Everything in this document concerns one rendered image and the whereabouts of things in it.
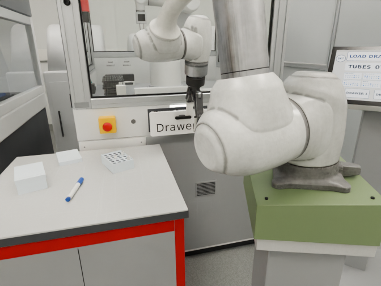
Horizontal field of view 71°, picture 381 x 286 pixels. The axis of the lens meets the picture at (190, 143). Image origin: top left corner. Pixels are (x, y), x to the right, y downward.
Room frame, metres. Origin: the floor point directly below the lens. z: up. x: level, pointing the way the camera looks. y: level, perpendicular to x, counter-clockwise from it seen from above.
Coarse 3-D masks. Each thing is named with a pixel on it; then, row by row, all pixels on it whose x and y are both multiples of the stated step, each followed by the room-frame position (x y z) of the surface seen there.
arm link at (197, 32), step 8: (192, 16) 1.01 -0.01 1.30; (200, 16) 1.01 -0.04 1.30; (184, 24) 1.03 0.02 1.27; (192, 24) 0.99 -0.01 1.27; (200, 24) 0.99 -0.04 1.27; (208, 24) 1.01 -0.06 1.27; (184, 32) 0.98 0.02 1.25; (192, 32) 0.99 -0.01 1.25; (200, 32) 0.99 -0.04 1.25; (208, 32) 1.00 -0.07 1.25; (184, 40) 0.97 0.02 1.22; (192, 40) 0.98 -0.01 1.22; (200, 40) 0.99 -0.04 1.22; (208, 40) 1.01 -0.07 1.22; (192, 48) 0.98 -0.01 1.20; (200, 48) 1.00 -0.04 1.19; (208, 48) 1.02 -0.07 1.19; (184, 56) 0.99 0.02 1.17; (192, 56) 1.00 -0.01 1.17; (200, 56) 1.01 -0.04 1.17; (208, 56) 1.04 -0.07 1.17
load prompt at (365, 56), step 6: (348, 54) 1.33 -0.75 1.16; (354, 54) 1.31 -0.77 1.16; (360, 54) 1.30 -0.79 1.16; (366, 54) 1.29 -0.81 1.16; (372, 54) 1.28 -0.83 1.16; (378, 54) 1.27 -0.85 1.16; (348, 60) 1.31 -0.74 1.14; (354, 60) 1.29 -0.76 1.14; (360, 60) 1.28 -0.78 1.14; (366, 60) 1.27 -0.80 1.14; (372, 60) 1.26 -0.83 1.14; (378, 60) 1.25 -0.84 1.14
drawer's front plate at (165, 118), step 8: (152, 112) 1.17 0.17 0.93; (160, 112) 1.17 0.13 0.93; (168, 112) 1.18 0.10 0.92; (176, 112) 1.19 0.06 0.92; (184, 112) 1.20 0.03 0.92; (152, 120) 1.16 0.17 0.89; (160, 120) 1.17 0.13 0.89; (168, 120) 1.18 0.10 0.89; (176, 120) 1.19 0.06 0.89; (184, 120) 1.20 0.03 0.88; (192, 120) 1.21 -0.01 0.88; (152, 128) 1.16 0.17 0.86; (160, 128) 1.17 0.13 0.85; (168, 128) 1.18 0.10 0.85; (176, 128) 1.19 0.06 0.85; (184, 128) 1.20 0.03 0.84; (192, 128) 1.21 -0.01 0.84; (152, 136) 1.16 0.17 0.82
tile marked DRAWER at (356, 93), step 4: (348, 88) 1.21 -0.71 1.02; (348, 92) 1.20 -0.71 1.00; (352, 92) 1.19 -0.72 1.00; (356, 92) 1.18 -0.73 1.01; (360, 92) 1.18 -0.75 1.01; (364, 92) 1.17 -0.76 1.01; (368, 92) 1.16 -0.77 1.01; (348, 96) 1.19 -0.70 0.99; (352, 96) 1.18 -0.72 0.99; (356, 96) 1.17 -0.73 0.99; (360, 96) 1.17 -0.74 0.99; (364, 96) 1.16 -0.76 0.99; (368, 96) 1.15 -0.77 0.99
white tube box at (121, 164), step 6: (120, 150) 1.04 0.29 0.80; (102, 156) 0.98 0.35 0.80; (108, 156) 0.98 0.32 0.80; (120, 156) 0.98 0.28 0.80; (126, 156) 0.98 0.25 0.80; (102, 162) 0.99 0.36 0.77; (108, 162) 0.93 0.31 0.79; (114, 162) 0.92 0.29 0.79; (120, 162) 0.91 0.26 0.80; (126, 162) 0.93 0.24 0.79; (132, 162) 0.94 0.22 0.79; (108, 168) 0.93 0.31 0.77; (114, 168) 0.90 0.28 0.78; (120, 168) 0.91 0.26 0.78; (126, 168) 0.93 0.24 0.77; (132, 168) 0.94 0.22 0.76
